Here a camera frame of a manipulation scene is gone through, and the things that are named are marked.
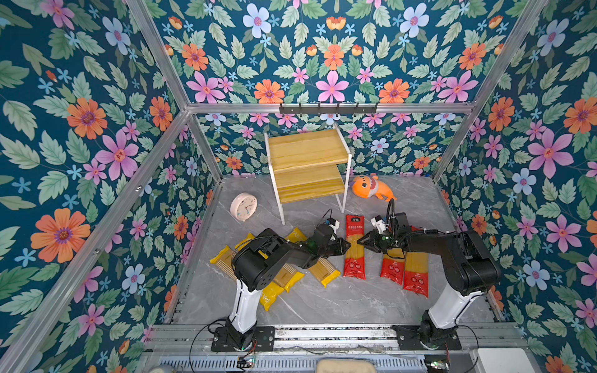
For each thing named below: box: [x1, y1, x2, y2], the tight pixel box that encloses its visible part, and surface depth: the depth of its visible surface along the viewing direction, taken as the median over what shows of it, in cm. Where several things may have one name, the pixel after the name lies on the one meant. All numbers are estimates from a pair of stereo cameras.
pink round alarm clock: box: [230, 191, 259, 223], surface depth 101 cm
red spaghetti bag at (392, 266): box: [380, 247, 406, 286], surface depth 88 cm
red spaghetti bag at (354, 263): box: [343, 214, 367, 280], surface depth 92 cm
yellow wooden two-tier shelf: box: [264, 123, 353, 227], surface depth 88 cm
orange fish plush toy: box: [352, 173, 398, 203], surface depth 109 cm
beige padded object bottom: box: [315, 359, 377, 373], surface depth 67 cm
